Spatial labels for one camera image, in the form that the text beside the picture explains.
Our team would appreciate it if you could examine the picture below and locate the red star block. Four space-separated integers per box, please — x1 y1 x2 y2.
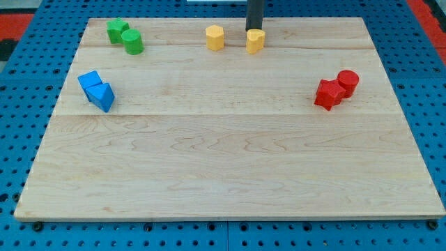
314 79 346 111

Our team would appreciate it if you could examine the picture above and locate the green cylinder block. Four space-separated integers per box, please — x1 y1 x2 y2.
121 29 144 55

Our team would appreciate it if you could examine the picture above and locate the yellow hexagon block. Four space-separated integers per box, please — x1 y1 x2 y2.
205 25 224 51

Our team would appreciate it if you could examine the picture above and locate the blue cube block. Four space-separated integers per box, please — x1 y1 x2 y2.
77 70 102 101

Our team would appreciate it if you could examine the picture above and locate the blue triangle block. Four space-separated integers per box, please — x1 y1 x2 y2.
86 83 115 113

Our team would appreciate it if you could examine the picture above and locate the light wooden board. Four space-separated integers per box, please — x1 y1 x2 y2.
15 17 445 222

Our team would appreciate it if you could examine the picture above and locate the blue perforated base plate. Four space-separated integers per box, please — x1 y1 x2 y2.
1 0 445 250

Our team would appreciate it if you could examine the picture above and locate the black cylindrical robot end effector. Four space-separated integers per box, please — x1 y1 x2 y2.
245 0 265 31

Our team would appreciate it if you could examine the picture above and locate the yellow heart block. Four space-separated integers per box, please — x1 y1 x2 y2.
246 29 266 54

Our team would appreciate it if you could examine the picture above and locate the green star block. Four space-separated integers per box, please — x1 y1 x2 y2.
106 17 130 44

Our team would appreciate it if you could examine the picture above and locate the red cylinder block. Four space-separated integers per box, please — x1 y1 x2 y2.
337 70 360 98

